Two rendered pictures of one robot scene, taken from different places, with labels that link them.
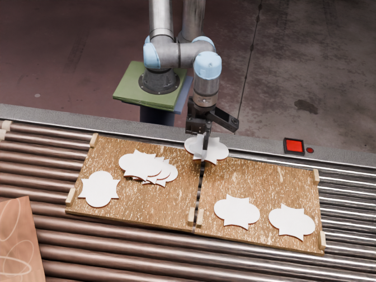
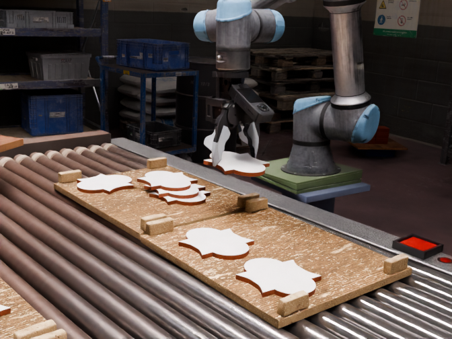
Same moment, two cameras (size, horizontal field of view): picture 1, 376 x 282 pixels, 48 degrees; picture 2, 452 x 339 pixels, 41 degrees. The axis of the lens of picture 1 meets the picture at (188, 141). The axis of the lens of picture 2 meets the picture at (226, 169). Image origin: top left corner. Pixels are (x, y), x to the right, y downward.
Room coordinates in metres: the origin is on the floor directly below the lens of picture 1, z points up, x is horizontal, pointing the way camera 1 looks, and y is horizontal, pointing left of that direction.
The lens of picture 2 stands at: (0.12, -1.02, 1.40)
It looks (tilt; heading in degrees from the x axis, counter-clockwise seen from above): 16 degrees down; 48
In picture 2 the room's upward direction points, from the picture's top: 3 degrees clockwise
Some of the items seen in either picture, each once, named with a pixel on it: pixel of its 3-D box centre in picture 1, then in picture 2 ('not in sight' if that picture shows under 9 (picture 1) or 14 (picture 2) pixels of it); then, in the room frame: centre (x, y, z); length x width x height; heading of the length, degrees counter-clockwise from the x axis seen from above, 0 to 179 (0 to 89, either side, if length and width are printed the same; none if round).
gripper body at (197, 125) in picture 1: (201, 115); (230, 97); (1.02, -0.03, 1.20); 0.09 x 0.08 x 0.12; 87
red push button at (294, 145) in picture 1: (294, 146); (417, 246); (1.23, -0.42, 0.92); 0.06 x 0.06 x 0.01; 0
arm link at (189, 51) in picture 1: (198, 55); (254, 25); (1.12, 0.00, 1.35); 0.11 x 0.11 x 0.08; 9
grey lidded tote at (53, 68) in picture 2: not in sight; (58, 64); (2.71, 4.18, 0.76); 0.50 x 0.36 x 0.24; 179
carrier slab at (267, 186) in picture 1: (259, 200); (270, 254); (0.93, -0.27, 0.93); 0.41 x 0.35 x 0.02; 87
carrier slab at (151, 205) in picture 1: (139, 179); (155, 196); (0.95, 0.15, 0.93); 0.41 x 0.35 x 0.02; 88
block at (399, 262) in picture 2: (315, 177); (396, 264); (1.05, -0.47, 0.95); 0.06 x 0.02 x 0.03; 177
